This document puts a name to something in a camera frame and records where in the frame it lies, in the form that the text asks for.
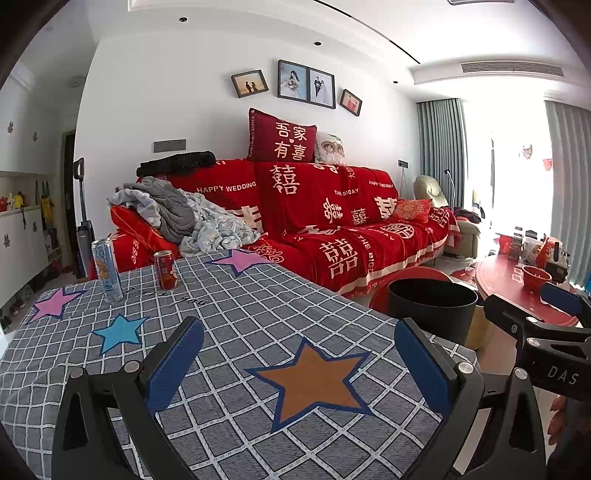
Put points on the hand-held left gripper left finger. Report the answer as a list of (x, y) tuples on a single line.
[(178, 364)]

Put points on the small red photo frame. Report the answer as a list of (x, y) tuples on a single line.
[(351, 102)]

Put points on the red round table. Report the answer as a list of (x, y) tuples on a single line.
[(503, 277)]

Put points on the group of small containers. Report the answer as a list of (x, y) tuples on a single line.
[(531, 247)]

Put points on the sunset photo frame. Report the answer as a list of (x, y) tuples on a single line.
[(250, 84)]

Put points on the red bowl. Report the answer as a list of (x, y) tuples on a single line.
[(536, 278)]

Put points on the red drink can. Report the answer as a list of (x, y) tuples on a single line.
[(166, 271)]

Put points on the bride photo frame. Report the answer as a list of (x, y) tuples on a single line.
[(292, 81)]

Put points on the upright vacuum cleaner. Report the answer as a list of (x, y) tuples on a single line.
[(85, 244)]

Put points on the white cabinet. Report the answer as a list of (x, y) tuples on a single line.
[(23, 249)]

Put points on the black cloth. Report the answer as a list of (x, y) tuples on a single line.
[(178, 161)]

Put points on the large red printed cushion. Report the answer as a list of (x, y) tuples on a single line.
[(284, 136)]

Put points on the red covered sofa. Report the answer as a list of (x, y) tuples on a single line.
[(323, 203)]

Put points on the person's right hand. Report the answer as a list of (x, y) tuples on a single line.
[(556, 415)]

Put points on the dark door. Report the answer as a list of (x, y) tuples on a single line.
[(69, 198)]

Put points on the grey checked star tablecloth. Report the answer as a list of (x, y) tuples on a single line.
[(258, 332)]

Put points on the yellow toy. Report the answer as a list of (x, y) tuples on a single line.
[(18, 202)]

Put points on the black trash bin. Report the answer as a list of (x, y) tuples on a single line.
[(429, 314)]

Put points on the floor lamp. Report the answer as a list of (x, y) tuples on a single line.
[(452, 194)]

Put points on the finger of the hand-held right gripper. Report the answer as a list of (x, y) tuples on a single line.
[(517, 316), (563, 300)]

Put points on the ceiling air vent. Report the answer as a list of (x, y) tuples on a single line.
[(512, 68)]

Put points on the grey curtain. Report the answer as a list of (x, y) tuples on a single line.
[(572, 184), (438, 147)]

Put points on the beige armchair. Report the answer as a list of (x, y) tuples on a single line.
[(429, 189)]

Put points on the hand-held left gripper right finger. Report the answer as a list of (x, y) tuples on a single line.
[(422, 364)]

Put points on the white cartoon cushion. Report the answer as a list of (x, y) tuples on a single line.
[(330, 148)]

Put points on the grey fleece blanket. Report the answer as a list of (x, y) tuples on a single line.
[(168, 210)]

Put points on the couple photo frame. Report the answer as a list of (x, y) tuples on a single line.
[(321, 87)]

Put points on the small red embroidered cushion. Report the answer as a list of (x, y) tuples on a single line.
[(411, 211)]

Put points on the tall silver drink can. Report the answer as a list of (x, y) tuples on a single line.
[(107, 272)]

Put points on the grey wall panel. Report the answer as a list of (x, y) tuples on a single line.
[(170, 145)]

